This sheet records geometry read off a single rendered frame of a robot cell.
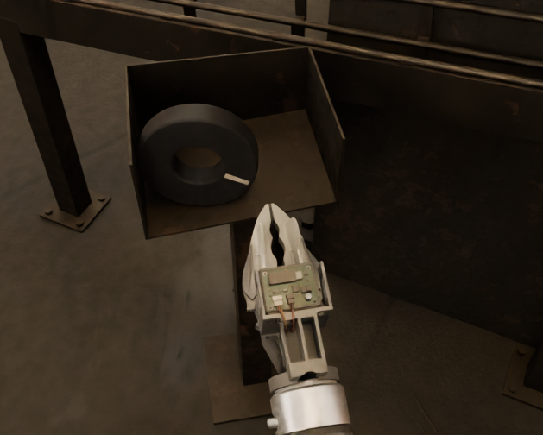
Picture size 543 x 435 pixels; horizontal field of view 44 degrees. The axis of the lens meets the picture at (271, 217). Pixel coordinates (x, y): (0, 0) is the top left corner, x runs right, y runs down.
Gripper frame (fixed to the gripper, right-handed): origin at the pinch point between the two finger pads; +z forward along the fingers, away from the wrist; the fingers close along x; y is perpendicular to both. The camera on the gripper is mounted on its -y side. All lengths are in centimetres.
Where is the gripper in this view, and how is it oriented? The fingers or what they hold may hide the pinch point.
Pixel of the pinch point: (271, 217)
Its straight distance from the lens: 77.2
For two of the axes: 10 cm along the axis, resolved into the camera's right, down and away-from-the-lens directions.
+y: 0.5, -4.1, -9.1
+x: -9.8, 1.3, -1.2
